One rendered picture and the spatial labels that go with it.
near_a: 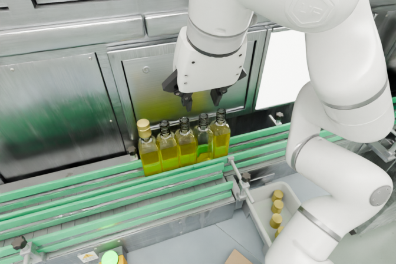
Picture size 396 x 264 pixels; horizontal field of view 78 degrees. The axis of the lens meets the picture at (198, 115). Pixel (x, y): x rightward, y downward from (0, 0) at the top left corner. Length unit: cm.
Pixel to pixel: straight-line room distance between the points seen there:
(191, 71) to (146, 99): 46
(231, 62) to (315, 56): 11
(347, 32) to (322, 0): 14
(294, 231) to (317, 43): 33
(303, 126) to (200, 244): 58
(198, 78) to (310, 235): 34
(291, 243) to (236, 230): 45
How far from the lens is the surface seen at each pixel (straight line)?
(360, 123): 40
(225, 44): 29
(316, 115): 45
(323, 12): 24
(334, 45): 36
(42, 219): 87
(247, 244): 94
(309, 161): 49
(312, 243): 52
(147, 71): 73
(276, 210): 96
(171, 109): 83
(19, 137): 94
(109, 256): 84
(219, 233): 94
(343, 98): 35
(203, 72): 35
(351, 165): 48
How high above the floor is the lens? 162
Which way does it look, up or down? 42 degrees down
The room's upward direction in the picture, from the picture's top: straight up
